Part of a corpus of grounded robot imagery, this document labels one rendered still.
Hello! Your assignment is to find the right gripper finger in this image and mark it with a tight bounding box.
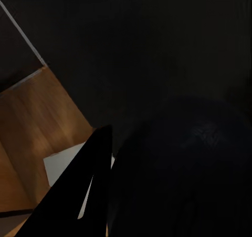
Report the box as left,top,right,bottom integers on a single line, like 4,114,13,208
15,125,113,237

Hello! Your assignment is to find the mouse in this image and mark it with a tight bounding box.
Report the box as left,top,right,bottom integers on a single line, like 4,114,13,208
107,93,252,237

